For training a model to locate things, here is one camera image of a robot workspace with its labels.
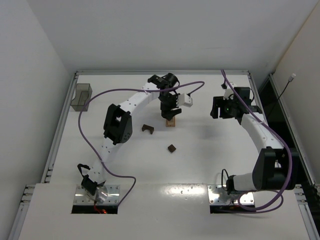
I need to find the dark wood arch block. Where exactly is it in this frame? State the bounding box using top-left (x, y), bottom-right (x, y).
top-left (141, 124), bottom-right (155, 135)

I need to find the grey plastic block box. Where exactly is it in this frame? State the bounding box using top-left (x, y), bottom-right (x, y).
top-left (70, 83), bottom-right (93, 112)

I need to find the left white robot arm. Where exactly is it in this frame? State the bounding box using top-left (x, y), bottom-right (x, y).
top-left (78, 73), bottom-right (182, 196)

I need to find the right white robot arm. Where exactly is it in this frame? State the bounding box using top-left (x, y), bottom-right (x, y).
top-left (210, 85), bottom-right (299, 194)

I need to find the small dark wood block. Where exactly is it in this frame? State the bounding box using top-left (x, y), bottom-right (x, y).
top-left (167, 144), bottom-right (177, 153)

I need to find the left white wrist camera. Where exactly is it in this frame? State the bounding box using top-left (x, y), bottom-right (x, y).
top-left (176, 93), bottom-right (193, 108)

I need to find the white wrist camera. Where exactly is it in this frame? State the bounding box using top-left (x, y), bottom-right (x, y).
top-left (221, 82), bottom-right (234, 100)
top-left (176, 93), bottom-right (193, 108)

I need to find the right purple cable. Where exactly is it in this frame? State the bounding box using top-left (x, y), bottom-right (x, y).
top-left (220, 69), bottom-right (293, 214)

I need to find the purple cable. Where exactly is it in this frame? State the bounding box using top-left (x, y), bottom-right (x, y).
top-left (220, 69), bottom-right (293, 214)
top-left (78, 80), bottom-right (205, 207)

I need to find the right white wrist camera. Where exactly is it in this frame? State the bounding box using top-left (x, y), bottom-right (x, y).
top-left (221, 82), bottom-right (234, 100)

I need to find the black wall cable with plug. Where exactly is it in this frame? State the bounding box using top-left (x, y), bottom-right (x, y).
top-left (267, 73), bottom-right (297, 113)

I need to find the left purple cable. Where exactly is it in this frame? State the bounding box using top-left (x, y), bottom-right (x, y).
top-left (78, 80), bottom-right (205, 207)

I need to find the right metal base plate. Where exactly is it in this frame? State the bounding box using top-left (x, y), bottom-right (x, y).
top-left (207, 184), bottom-right (255, 207)

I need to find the metal base plate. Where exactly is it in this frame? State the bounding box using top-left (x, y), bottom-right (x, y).
top-left (73, 185), bottom-right (120, 206)
top-left (207, 184), bottom-right (255, 207)

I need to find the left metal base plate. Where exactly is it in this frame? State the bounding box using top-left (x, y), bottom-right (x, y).
top-left (73, 185), bottom-right (120, 206)

